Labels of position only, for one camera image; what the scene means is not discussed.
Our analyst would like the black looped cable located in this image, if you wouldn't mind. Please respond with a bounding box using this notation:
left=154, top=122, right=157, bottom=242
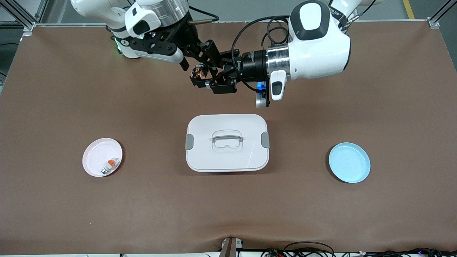
left=261, top=241, right=336, bottom=257

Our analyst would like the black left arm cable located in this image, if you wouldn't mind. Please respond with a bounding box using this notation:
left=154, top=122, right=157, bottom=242
left=231, top=15, right=290, bottom=91

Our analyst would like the white lidded storage box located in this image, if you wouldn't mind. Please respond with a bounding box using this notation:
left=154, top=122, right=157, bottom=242
left=185, top=114, right=270, bottom=173

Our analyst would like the aluminium frame post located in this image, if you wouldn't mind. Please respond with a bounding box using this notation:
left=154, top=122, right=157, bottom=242
left=428, top=0, right=457, bottom=28
left=0, top=0, right=49, bottom=37

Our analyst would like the brown table mat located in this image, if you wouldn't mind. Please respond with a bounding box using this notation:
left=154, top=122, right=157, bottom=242
left=0, top=20, right=457, bottom=256

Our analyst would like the grey camera stand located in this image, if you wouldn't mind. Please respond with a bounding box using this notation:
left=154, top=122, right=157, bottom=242
left=221, top=237, right=244, bottom=257

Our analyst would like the pale pink plastic plate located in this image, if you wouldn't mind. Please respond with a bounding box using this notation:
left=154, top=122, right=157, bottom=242
left=82, top=138, right=123, bottom=178

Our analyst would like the black orange push-button switch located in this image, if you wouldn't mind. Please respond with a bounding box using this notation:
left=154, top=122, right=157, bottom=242
left=192, top=64, right=210, bottom=81

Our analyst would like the light blue plastic plate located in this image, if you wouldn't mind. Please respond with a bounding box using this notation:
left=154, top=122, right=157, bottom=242
left=328, top=142, right=371, bottom=184

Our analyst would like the black cable bundle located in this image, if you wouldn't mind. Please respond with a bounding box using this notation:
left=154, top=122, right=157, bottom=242
left=336, top=247, right=457, bottom=257

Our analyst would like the white orange push-button switch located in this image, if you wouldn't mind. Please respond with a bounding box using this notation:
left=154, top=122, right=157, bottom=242
left=101, top=157, right=120, bottom=175

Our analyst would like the grey box lid handle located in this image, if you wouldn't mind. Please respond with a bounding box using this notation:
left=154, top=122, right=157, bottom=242
left=212, top=131, right=243, bottom=143

